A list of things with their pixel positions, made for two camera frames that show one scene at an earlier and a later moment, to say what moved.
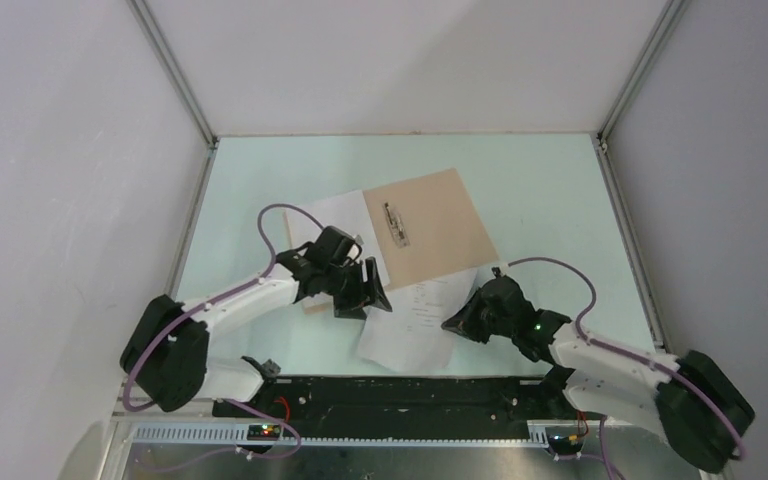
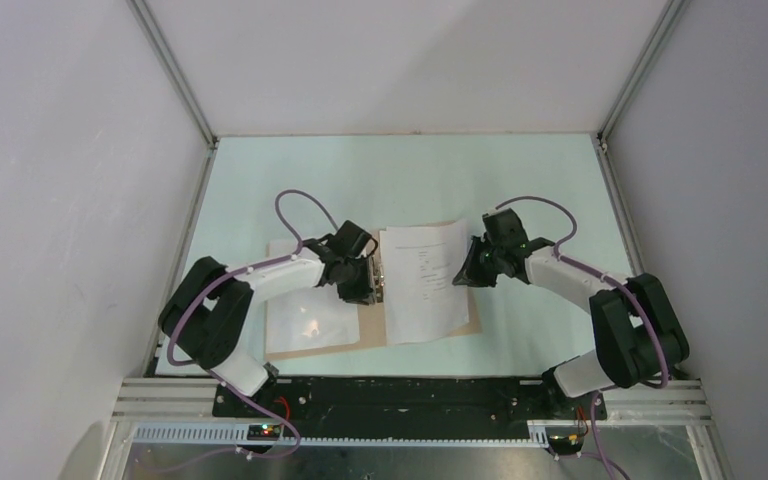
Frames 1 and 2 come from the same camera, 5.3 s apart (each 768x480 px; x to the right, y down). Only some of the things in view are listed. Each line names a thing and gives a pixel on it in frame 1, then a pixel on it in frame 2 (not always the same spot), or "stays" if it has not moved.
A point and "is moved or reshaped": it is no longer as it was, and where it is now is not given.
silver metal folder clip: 396,224 is moved or reshaped
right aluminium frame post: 672,11 stays
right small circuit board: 565,445 stays
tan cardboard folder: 421,227 -> 430,292
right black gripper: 464,321 -> 470,275
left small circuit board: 263,432 stays
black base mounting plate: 402,407 stays
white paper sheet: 412,337 -> 419,264
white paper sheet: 303,226 -> 306,318
